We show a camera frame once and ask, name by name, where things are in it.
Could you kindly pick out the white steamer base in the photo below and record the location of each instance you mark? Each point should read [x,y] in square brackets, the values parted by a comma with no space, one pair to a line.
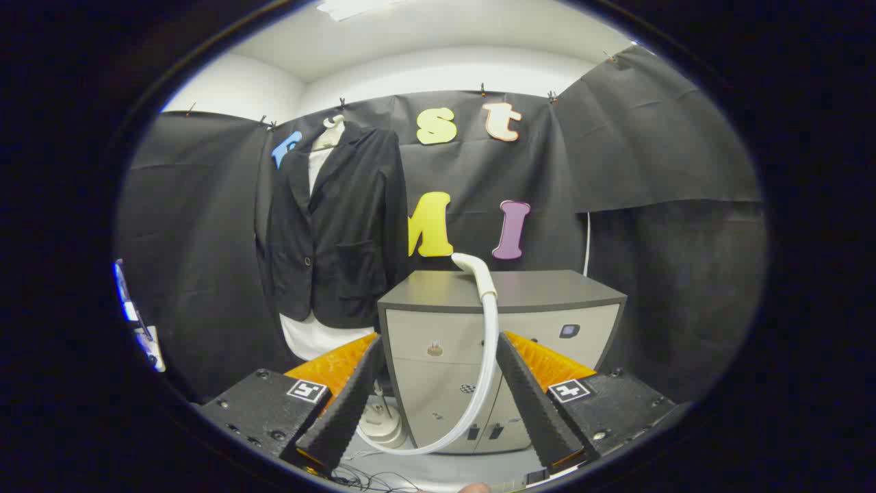
[383,424]

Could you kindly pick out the black blazer jacket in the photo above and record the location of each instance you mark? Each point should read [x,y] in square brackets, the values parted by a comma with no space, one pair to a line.
[356,205]

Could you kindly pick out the white and blue equipment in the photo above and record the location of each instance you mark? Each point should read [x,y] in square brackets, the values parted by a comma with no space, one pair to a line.
[140,329]

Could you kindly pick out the black backdrop cloth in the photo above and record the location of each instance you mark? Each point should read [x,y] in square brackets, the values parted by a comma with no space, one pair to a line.
[616,171]

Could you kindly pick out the white mannequin torso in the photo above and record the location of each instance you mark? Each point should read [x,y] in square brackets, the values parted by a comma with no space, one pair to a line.
[315,339]

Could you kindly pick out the white garment steamer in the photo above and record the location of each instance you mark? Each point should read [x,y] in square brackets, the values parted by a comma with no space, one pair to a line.
[489,342]

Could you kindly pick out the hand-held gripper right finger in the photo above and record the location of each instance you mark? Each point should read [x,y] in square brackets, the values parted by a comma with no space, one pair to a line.
[530,404]

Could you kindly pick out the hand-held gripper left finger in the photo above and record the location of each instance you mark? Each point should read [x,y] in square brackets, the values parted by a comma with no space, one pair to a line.
[349,404]

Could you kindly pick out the ceiling light panel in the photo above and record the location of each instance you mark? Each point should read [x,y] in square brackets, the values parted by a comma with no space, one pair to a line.
[349,7]

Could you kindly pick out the grey cabinet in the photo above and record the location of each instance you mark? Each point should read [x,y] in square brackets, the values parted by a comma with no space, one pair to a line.
[547,287]

